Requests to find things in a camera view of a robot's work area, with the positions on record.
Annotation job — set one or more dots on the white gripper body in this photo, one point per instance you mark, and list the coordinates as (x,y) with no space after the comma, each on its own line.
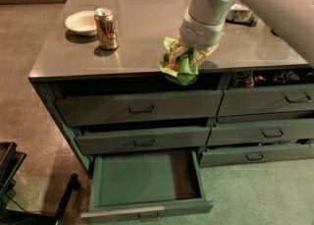
(198,34)

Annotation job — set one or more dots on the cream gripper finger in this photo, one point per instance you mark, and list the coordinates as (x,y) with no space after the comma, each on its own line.
(179,47)
(202,54)

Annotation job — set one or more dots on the green rice chip bag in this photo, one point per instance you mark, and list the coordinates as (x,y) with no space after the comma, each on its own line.
(187,70)

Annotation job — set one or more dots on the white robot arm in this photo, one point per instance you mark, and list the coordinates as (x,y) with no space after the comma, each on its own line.
(203,21)

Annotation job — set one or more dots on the snack bags in drawer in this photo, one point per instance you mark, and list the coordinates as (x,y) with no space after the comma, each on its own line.
(272,77)

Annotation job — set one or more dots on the top left drawer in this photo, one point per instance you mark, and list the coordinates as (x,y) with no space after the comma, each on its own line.
(138,107)

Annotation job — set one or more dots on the top right drawer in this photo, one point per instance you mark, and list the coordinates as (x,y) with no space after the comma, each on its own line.
(267,99)

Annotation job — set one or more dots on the middle left drawer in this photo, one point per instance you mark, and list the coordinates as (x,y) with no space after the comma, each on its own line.
(138,140)

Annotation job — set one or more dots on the bottom right drawer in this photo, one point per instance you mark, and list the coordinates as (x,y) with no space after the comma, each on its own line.
(255,154)

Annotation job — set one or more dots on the grey drawer cabinet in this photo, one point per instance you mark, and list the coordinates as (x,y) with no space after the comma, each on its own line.
(70,66)

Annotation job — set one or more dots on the middle right drawer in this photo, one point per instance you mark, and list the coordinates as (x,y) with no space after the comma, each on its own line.
(281,130)

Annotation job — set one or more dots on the open bottom left drawer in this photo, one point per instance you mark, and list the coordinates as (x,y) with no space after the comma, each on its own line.
(145,187)

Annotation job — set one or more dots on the small white snack packet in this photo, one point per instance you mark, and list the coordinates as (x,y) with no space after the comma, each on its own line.
(239,13)

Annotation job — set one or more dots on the gold soda can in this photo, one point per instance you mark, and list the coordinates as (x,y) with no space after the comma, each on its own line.
(106,29)

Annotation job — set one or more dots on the white bowl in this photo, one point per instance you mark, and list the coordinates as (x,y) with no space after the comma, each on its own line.
(82,23)

